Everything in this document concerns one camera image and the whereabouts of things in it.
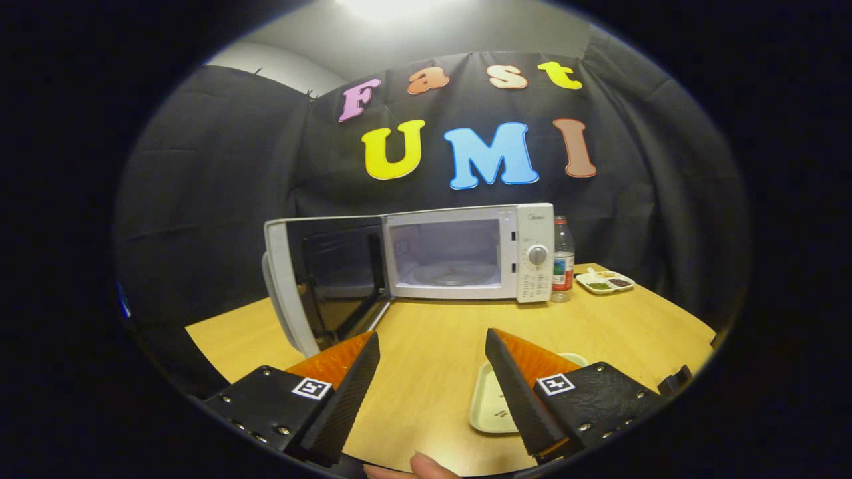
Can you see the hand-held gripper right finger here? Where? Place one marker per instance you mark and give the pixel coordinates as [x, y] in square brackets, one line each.
[522, 399]

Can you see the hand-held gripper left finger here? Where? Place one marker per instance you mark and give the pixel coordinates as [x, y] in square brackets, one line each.
[346, 399]

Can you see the white microwave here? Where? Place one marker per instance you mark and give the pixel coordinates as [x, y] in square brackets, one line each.
[532, 226]

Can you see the cream serving tray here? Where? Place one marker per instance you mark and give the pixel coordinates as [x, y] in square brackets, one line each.
[489, 406]

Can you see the clear bottle with red label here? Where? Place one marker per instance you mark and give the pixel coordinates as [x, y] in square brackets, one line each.
[563, 273]

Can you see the divided white dish of beans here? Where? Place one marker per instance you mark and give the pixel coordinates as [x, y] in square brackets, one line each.
[604, 285]

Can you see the glass turntable plate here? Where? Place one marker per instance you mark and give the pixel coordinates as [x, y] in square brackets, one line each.
[456, 273]

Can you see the small black bracket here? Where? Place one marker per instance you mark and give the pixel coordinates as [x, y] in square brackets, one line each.
[675, 382]

